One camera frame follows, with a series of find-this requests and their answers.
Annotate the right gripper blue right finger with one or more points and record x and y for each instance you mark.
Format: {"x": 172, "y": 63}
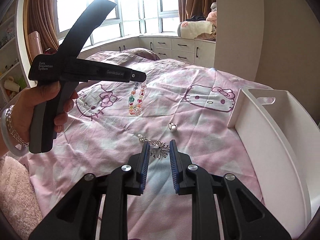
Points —
{"x": 179, "y": 163}

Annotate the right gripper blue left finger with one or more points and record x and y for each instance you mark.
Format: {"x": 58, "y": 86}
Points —
{"x": 139, "y": 165}

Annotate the silver heart earring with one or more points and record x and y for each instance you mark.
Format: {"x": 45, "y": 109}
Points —
{"x": 172, "y": 126}

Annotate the pink fluffy sleeve forearm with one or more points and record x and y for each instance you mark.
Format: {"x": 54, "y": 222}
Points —
{"x": 18, "y": 199}

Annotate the person's left hand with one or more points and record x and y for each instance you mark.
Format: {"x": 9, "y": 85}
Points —
{"x": 22, "y": 112}

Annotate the small silver heart charm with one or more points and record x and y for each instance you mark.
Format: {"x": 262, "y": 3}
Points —
{"x": 143, "y": 138}

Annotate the pink chair back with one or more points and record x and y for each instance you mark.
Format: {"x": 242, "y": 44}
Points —
{"x": 35, "y": 45}

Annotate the pink Hello Kitty duvet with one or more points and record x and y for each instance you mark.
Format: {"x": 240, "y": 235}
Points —
{"x": 101, "y": 134}

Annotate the white bookshelf with toys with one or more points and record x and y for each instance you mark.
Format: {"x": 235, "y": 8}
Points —
{"x": 15, "y": 63}

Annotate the brown curtain left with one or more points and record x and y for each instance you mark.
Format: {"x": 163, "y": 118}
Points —
{"x": 38, "y": 15}

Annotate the pink pillow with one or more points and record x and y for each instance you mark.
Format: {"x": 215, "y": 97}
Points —
{"x": 143, "y": 52}

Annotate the pale jade bangle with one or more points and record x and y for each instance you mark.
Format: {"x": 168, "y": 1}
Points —
{"x": 6, "y": 136}

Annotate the white storage box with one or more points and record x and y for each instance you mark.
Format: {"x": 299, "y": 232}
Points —
{"x": 282, "y": 142}

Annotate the white window cabinet drawers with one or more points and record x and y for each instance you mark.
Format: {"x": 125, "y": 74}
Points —
{"x": 195, "y": 51}

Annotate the folded cream pink blanket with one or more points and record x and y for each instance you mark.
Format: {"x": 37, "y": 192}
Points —
{"x": 198, "y": 28}

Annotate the window with white frame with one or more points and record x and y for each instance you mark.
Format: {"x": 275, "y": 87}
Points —
{"x": 129, "y": 17}

